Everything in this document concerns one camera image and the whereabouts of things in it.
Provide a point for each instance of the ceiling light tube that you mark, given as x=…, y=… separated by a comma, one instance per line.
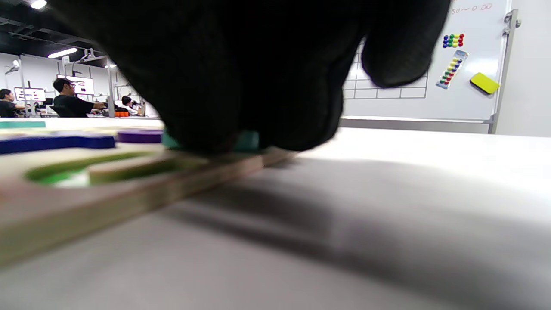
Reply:
x=62, y=53
x=38, y=4

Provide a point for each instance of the blue T-shaped letter block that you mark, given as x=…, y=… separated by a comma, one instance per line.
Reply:
x=56, y=144

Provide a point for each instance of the yellow whiteboard eraser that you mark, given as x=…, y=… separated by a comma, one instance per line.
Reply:
x=484, y=83

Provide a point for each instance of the cluster of colourful round magnets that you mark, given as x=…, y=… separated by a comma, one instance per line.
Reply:
x=453, y=41

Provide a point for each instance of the wooden alphabet puzzle board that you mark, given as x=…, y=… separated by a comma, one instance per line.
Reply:
x=129, y=202

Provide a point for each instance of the teal P-shaped letter block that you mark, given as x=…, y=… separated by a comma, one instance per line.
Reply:
x=249, y=141

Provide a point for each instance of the purple O-shaped letter block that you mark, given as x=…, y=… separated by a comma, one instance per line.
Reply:
x=140, y=136

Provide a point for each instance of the person's right hand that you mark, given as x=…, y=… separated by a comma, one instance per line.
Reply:
x=258, y=64

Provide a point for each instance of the whiteboard on wheeled stand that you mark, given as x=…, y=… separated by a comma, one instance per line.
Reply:
x=430, y=107

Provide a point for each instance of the pack of colourful magnets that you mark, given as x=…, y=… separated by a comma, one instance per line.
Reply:
x=452, y=69

